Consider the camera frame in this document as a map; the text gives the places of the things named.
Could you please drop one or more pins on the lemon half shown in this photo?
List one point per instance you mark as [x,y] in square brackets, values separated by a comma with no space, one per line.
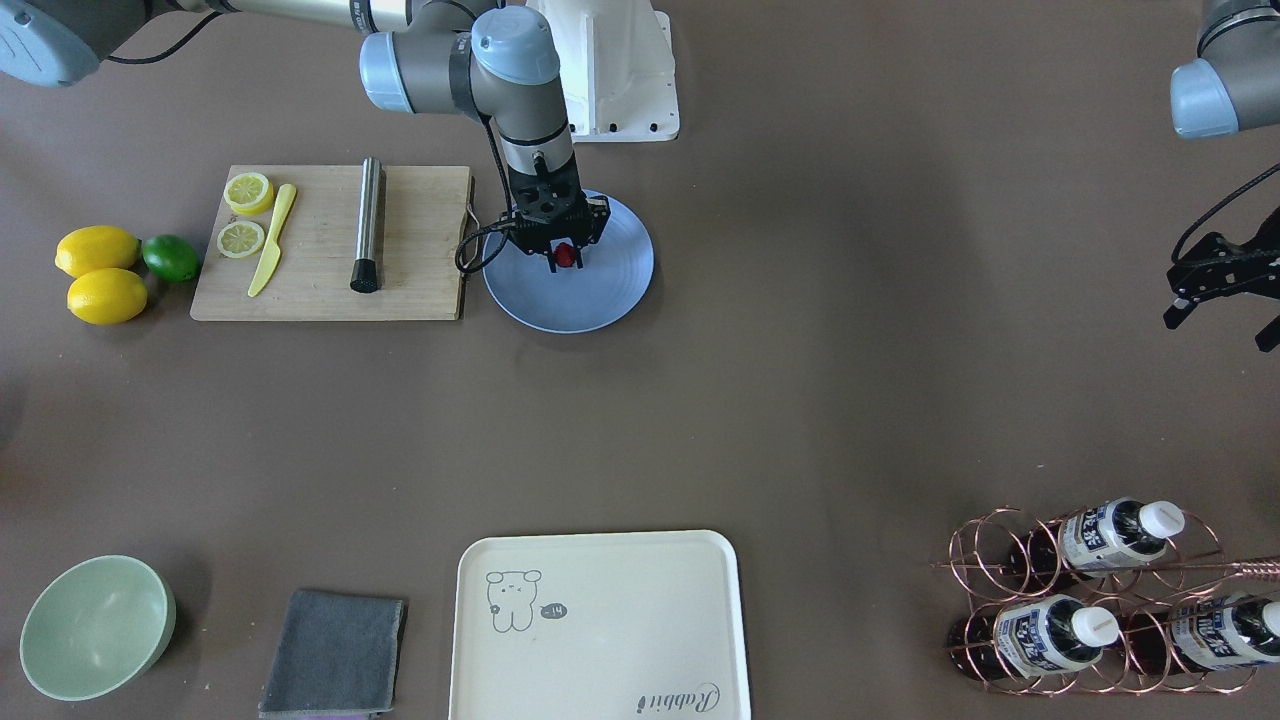
[248,193]

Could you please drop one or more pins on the lemon slice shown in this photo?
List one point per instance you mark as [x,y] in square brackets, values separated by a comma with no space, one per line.
[240,239]

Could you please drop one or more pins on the yellow plastic knife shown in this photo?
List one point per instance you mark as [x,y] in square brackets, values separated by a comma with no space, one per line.
[271,254]

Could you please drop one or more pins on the dark drink bottle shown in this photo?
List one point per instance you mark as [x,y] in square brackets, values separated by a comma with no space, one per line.
[1055,635]
[1226,633]
[1118,535]

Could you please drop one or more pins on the copper wire bottle rack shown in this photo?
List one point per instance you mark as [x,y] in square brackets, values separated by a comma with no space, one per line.
[1197,568]

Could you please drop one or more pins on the cream rectangular tray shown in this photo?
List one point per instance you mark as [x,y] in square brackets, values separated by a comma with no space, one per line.
[637,625]

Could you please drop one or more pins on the green ceramic bowl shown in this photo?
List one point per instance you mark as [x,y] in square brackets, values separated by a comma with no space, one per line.
[96,628]

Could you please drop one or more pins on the red strawberry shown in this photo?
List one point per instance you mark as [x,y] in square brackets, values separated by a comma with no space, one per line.
[566,255]

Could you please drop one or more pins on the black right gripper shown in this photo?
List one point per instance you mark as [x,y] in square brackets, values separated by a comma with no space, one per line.
[598,217]

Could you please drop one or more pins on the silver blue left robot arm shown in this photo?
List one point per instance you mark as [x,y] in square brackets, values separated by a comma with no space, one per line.
[1231,86]

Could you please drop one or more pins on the wooden cutting board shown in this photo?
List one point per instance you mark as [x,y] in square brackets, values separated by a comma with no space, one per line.
[424,213]

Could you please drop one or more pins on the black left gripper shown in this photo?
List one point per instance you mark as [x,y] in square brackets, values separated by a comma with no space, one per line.
[1262,277]

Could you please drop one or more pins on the green lime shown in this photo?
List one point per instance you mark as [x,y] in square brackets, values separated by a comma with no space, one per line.
[170,258]

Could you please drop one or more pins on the blue round plate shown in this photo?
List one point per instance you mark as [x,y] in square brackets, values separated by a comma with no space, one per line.
[617,272]

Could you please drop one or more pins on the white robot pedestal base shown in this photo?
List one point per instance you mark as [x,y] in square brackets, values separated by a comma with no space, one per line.
[617,69]

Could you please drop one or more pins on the steel cylinder muddler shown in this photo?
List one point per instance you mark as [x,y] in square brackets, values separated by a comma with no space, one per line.
[366,273]

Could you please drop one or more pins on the yellow lemon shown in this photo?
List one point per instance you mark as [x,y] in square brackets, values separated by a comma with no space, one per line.
[107,296]
[96,247]

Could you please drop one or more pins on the grey folded cloth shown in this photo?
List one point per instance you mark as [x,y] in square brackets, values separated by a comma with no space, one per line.
[336,658]

